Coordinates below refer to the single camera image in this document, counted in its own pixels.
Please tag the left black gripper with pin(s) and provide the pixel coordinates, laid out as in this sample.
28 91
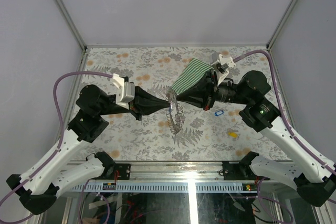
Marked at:
145 103

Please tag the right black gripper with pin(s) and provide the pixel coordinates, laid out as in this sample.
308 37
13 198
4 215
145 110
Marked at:
203 93

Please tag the blue key tag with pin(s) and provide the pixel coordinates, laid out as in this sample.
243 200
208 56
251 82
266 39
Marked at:
218 113

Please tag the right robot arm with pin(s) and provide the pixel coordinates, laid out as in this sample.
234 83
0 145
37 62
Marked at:
311 175

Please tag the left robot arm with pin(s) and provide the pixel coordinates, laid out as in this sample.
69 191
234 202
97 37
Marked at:
39 188

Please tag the green striped cloth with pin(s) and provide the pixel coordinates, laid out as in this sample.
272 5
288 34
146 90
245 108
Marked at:
191 75

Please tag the yellow key tag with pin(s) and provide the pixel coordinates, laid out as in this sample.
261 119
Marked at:
232 133

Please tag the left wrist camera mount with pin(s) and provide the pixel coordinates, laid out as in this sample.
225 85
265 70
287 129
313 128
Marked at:
125 90

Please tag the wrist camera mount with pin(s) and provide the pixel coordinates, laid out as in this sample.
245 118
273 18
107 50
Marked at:
221 64
125 90

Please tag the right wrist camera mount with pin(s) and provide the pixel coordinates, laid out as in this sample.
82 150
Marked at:
221 64

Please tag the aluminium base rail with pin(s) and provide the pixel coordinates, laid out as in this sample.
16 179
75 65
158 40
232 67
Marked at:
160 177

